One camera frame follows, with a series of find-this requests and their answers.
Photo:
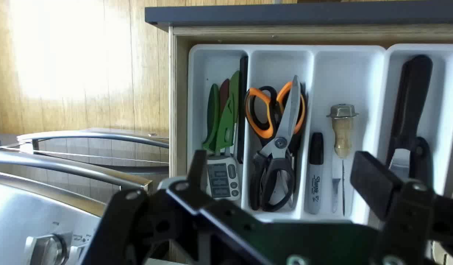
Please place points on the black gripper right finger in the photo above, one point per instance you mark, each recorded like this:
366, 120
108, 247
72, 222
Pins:
373, 182

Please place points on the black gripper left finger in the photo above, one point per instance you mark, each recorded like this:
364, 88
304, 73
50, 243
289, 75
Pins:
197, 169

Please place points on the wooden kitchen drawer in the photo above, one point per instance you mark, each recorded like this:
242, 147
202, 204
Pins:
329, 22

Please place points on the white digital timer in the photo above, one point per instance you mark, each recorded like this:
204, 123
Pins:
222, 178

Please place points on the black sharpie marker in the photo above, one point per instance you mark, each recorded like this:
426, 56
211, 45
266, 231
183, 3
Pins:
314, 172

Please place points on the white cutlery tray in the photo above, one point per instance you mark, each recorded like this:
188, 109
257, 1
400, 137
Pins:
361, 75

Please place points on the stainless steel stove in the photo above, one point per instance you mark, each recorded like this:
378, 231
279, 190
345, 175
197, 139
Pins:
42, 223

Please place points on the green handled knife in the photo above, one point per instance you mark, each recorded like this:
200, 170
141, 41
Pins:
222, 113

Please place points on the wooden handled corkscrew tool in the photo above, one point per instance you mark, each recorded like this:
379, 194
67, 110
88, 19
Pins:
341, 117

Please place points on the orange handled scissors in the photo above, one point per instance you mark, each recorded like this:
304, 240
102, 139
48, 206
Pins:
263, 107

